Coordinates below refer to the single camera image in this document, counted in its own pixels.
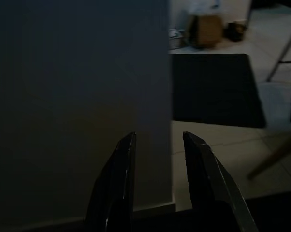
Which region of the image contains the dark grey floor mat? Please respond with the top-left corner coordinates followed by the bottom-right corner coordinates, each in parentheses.
top-left (171, 53), bottom-right (267, 129)

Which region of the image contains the white plastic bag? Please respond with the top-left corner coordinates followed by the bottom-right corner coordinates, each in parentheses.
top-left (188, 0), bottom-right (225, 17)

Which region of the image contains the wooden table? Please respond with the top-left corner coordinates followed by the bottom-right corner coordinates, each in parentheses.
top-left (247, 130), bottom-right (291, 180)

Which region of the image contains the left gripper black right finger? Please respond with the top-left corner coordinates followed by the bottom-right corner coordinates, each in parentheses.
top-left (182, 131), bottom-right (259, 232)

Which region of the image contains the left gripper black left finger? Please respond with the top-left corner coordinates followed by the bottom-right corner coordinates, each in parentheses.
top-left (83, 131), bottom-right (137, 232)

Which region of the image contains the brown cardboard box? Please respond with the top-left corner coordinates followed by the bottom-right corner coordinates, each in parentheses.
top-left (186, 14), bottom-right (225, 49)

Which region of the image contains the small black bag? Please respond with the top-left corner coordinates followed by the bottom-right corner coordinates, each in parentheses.
top-left (226, 21), bottom-right (247, 42)

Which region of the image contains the small white basket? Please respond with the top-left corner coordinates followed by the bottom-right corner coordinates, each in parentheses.
top-left (169, 28), bottom-right (185, 50)

